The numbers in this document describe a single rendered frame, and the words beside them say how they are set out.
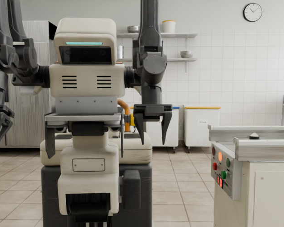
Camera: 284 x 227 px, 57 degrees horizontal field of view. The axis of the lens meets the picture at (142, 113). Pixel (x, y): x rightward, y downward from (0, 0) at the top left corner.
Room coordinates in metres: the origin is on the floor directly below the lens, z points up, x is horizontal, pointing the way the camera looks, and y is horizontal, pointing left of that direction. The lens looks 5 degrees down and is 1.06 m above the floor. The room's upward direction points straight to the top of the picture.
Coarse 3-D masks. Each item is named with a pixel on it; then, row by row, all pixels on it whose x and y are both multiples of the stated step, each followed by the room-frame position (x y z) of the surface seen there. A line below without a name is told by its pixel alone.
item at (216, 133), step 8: (208, 128) 1.08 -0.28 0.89; (216, 128) 1.06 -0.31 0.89; (224, 128) 1.06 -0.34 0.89; (232, 128) 1.07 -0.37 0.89; (240, 128) 1.07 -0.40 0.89; (248, 128) 1.07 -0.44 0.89; (256, 128) 1.07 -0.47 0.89; (264, 128) 1.07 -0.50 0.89; (272, 128) 1.07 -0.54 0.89; (280, 128) 1.07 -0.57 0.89; (216, 136) 1.06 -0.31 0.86; (224, 136) 1.07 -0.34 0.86; (232, 136) 1.07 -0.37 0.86; (240, 136) 1.07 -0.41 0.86; (248, 136) 1.07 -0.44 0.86; (264, 136) 1.07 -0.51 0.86; (272, 136) 1.07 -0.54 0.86; (280, 136) 1.07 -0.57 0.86
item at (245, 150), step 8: (240, 144) 0.77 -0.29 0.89; (248, 144) 0.77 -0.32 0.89; (256, 144) 0.77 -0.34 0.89; (264, 144) 0.77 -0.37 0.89; (272, 144) 0.78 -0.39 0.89; (280, 144) 0.78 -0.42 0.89; (240, 152) 0.77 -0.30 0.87; (248, 152) 0.77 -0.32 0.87; (256, 152) 0.78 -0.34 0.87; (264, 152) 0.78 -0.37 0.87; (272, 152) 0.78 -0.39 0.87; (280, 152) 0.78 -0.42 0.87; (240, 160) 0.77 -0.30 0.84; (248, 160) 0.77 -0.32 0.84; (256, 160) 0.78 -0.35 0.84; (264, 160) 0.78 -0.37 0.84; (272, 160) 0.78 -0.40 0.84; (280, 160) 0.78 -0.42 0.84
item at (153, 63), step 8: (152, 56) 0.67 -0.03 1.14; (160, 56) 0.67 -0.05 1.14; (144, 64) 0.66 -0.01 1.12; (152, 64) 0.66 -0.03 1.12; (160, 64) 0.66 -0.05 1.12; (144, 72) 0.67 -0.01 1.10; (152, 72) 0.65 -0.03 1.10; (160, 72) 0.65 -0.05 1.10; (144, 80) 0.70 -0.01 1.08; (152, 80) 0.68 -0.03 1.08; (160, 80) 0.70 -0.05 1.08
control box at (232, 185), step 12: (216, 144) 1.02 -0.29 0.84; (216, 156) 0.98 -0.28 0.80; (228, 156) 0.86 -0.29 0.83; (228, 168) 0.85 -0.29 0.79; (240, 168) 0.81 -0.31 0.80; (216, 180) 0.96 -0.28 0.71; (228, 180) 0.85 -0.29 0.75; (240, 180) 0.81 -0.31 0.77; (228, 192) 0.85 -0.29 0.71; (240, 192) 0.81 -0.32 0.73
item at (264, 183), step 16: (224, 144) 1.01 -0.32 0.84; (256, 176) 0.76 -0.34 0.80; (272, 176) 0.77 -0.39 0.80; (224, 192) 0.96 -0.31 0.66; (256, 192) 0.76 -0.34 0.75; (272, 192) 0.77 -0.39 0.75; (224, 208) 0.96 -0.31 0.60; (240, 208) 0.82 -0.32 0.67; (256, 208) 0.76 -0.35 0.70; (272, 208) 0.77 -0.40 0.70; (224, 224) 0.95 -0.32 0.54; (240, 224) 0.81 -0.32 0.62; (256, 224) 0.76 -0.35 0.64; (272, 224) 0.77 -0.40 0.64
